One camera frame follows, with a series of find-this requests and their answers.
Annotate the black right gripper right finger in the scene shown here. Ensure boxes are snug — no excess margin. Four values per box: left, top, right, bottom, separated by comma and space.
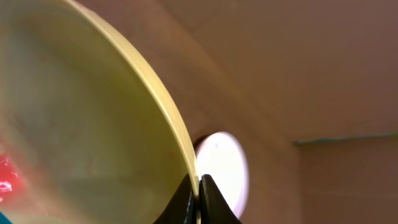
199, 174, 242, 224

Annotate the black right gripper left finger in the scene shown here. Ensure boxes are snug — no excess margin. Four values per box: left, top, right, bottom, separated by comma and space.
154, 174, 195, 224

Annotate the yellow-green plate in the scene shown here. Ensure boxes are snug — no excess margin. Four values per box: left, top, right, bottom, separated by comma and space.
1, 1, 198, 223

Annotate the blue plastic tray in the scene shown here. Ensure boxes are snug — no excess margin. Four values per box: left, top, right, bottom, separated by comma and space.
0, 213, 12, 224

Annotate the white plate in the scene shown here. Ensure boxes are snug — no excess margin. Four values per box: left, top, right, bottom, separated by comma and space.
195, 131, 249, 218

